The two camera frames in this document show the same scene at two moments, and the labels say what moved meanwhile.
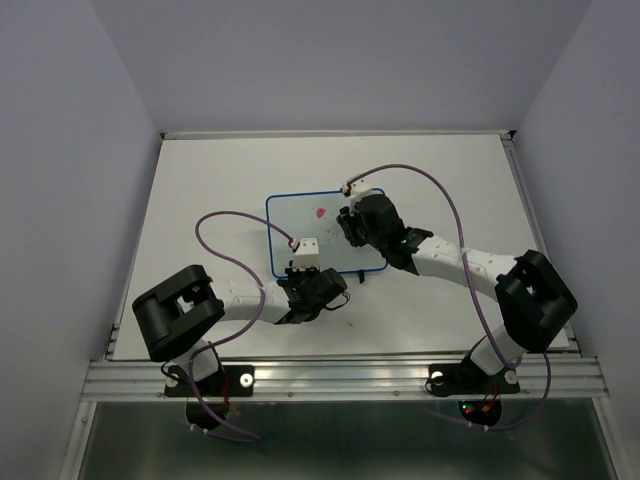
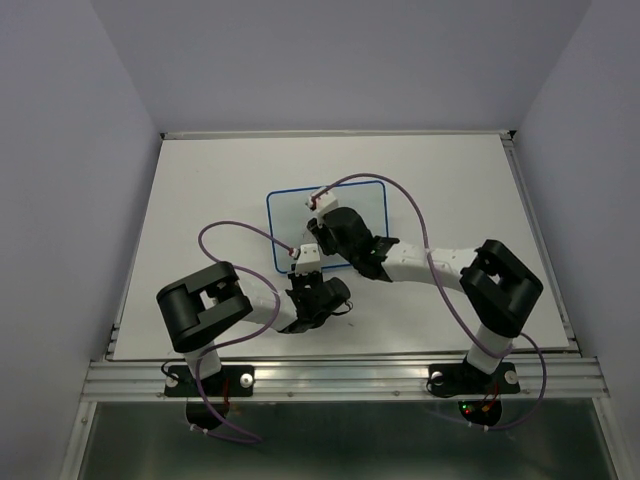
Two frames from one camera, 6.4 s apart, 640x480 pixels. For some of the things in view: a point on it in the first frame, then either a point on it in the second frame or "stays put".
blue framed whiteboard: x=303 y=215 stays put
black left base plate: x=231 y=381 stays put
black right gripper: x=348 y=216 to x=320 y=231
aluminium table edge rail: x=330 y=134 stays put
